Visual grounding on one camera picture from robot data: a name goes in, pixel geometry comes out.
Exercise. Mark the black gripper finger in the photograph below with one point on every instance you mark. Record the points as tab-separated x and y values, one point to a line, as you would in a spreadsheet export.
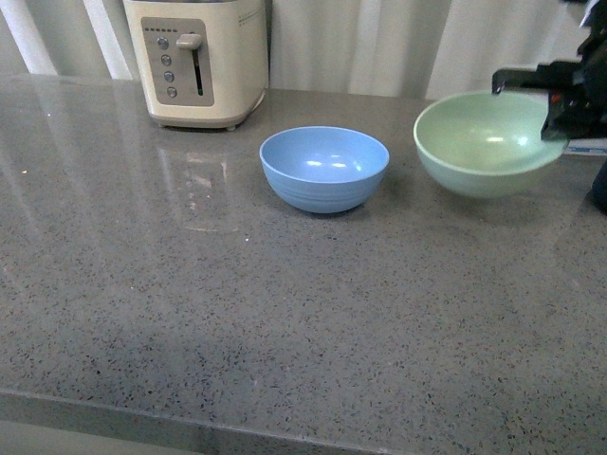
572	116
558	75

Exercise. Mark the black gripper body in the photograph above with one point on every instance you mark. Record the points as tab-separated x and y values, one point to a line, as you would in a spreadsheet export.
589	80

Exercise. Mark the green plastic bowl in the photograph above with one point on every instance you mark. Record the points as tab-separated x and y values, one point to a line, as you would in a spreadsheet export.
482	145

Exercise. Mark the blue plastic bowl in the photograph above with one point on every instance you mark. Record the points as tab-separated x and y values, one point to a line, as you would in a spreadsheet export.
323	169

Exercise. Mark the clear plastic food container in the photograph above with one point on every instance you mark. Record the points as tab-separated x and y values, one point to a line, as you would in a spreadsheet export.
590	147

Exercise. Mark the dark blue cup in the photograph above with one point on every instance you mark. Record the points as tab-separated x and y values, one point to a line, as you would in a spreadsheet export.
599	189

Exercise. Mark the cream two-slot toaster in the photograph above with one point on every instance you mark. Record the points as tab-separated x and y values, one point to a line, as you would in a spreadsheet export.
202	64

